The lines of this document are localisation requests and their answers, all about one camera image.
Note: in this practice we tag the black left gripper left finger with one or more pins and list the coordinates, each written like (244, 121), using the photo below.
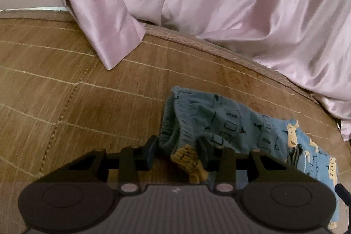
(136, 159)

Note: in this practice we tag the blue pants with yellow cars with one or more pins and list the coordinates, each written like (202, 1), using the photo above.
(284, 181)

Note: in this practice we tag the pink satin sheet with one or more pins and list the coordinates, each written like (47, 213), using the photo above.
(308, 41)

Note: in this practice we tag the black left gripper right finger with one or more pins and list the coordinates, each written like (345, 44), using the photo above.
(219, 162)

